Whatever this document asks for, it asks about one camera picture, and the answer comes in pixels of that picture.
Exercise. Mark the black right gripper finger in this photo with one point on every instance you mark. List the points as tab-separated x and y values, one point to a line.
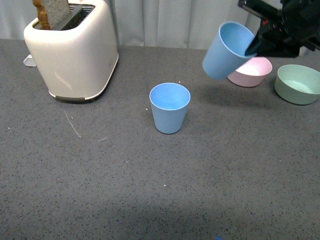
256	47

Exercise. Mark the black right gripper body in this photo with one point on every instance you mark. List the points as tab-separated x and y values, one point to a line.
288	29

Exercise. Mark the blue cup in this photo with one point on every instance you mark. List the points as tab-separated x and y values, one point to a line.
227	51
169	104

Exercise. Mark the pink bowl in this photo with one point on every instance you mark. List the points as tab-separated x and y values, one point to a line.
251	73

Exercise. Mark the green bowl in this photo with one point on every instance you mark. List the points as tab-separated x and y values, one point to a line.
298	84

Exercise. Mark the grey curtain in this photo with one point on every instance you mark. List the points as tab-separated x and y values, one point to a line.
184	24

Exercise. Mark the cream two-slot toaster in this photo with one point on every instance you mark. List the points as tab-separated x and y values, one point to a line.
76	62

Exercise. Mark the brown bread slice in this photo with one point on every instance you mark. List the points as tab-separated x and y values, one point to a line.
50	13

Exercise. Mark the white power plug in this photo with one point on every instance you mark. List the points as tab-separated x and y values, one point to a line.
29	61

